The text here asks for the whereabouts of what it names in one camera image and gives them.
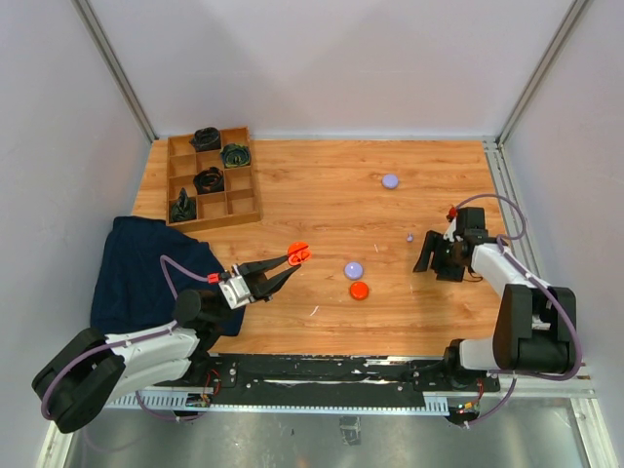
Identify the orange earbud case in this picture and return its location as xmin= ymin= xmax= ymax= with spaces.
xmin=349 ymin=281 xmax=370 ymax=300
xmin=287 ymin=241 xmax=311 ymax=266

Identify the purple earbud case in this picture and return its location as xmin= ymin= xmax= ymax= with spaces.
xmin=343 ymin=261 xmax=364 ymax=281
xmin=381 ymin=174 xmax=400 ymax=189

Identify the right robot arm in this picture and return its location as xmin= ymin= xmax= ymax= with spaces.
xmin=413 ymin=207 xmax=582 ymax=390

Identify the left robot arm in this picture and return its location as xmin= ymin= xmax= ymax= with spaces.
xmin=31 ymin=254 xmax=300 ymax=434

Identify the folded dark tie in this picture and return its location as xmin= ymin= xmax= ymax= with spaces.
xmin=170 ymin=188 xmax=197 ymax=223

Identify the wooden compartment tray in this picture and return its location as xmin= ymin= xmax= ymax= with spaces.
xmin=166 ymin=127 xmax=262 ymax=233

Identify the rolled black orange tie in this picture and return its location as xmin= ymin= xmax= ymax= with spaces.
xmin=193 ymin=167 xmax=224 ymax=195

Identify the rolled green patterned tie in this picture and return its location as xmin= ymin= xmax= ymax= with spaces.
xmin=220 ymin=143 xmax=252 ymax=169

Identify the dark blue cloth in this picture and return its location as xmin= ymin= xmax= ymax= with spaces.
xmin=90 ymin=216 xmax=224 ymax=334

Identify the rolled black tie top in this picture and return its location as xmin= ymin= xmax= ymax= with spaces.
xmin=189 ymin=127 xmax=221 ymax=152

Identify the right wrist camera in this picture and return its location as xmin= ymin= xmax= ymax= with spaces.
xmin=443 ymin=216 xmax=461 ymax=242

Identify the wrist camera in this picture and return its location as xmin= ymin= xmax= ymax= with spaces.
xmin=218 ymin=273 xmax=254 ymax=310
xmin=443 ymin=216 xmax=461 ymax=242

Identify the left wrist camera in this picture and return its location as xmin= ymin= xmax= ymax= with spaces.
xmin=218 ymin=273 xmax=254 ymax=310

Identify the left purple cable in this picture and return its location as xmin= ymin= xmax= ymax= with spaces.
xmin=40 ymin=253 xmax=220 ymax=452

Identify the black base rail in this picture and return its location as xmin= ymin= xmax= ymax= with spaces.
xmin=182 ymin=354 xmax=500 ymax=410

